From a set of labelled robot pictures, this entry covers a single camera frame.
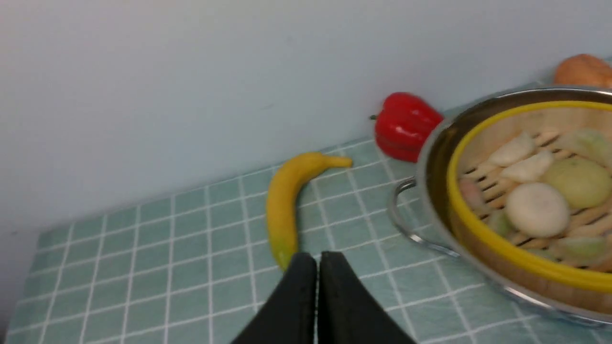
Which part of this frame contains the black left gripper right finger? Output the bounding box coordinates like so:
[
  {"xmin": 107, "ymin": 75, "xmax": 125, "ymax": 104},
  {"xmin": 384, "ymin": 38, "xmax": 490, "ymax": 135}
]
[{"xmin": 317, "ymin": 252, "xmax": 415, "ymax": 344}]

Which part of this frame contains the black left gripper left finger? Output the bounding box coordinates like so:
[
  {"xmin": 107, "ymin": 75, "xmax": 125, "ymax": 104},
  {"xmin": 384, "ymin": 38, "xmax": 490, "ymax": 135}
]
[{"xmin": 232, "ymin": 252, "xmax": 318, "ymax": 344}]

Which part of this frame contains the yellow-rimmed bamboo steamer basket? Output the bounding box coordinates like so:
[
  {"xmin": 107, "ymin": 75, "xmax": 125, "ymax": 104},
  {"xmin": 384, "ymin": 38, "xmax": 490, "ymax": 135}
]
[{"xmin": 446, "ymin": 100, "xmax": 612, "ymax": 315}]

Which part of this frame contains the stainless steel pot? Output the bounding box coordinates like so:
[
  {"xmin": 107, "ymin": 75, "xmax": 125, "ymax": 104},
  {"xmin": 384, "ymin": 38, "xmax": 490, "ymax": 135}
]
[{"xmin": 387, "ymin": 86, "xmax": 611, "ymax": 329}]

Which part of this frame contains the yellow banana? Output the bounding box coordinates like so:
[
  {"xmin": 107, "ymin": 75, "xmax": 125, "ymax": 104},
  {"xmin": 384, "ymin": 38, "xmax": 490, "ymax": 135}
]
[{"xmin": 266, "ymin": 151, "xmax": 353, "ymax": 271}]

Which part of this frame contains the pink dumpling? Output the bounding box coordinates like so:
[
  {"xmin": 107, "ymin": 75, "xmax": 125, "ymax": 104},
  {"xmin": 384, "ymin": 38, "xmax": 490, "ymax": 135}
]
[{"xmin": 458, "ymin": 178, "xmax": 488, "ymax": 213}]

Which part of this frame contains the small green dumpling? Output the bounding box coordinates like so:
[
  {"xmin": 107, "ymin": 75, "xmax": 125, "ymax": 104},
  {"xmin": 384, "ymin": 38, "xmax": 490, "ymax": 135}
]
[{"xmin": 486, "ymin": 209, "xmax": 516, "ymax": 238}]

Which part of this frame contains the red bell pepper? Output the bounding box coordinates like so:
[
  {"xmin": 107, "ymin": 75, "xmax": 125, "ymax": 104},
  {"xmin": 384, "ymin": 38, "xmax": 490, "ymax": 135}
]
[{"xmin": 370, "ymin": 92, "xmax": 444, "ymax": 163}]

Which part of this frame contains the white round bun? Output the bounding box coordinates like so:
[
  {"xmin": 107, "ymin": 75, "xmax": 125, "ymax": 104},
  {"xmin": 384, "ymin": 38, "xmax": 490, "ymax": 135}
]
[{"xmin": 503, "ymin": 183, "xmax": 570, "ymax": 238}]

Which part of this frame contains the white dumpling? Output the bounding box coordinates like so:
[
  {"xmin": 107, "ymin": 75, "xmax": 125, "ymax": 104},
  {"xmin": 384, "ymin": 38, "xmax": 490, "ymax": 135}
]
[
  {"xmin": 500, "ymin": 150, "xmax": 555, "ymax": 183},
  {"xmin": 488, "ymin": 131, "xmax": 536, "ymax": 167}
]

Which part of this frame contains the green dumpling at front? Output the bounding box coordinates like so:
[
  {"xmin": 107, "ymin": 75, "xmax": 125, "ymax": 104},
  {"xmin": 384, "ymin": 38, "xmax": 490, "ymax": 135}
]
[{"xmin": 552, "ymin": 236, "xmax": 607, "ymax": 262}]

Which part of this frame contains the green round bun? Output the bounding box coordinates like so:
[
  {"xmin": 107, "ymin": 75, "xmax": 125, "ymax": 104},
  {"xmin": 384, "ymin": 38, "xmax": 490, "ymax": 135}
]
[{"xmin": 542, "ymin": 157, "xmax": 612, "ymax": 209}]

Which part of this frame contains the pale green dumpling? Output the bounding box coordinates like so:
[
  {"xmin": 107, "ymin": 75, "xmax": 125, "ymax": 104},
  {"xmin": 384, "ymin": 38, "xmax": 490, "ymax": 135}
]
[{"xmin": 556, "ymin": 128, "xmax": 612, "ymax": 168}]

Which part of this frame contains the brown potato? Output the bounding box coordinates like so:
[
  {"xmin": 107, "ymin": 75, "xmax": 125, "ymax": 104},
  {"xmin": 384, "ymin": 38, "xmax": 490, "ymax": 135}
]
[{"xmin": 553, "ymin": 53, "xmax": 612, "ymax": 89}]

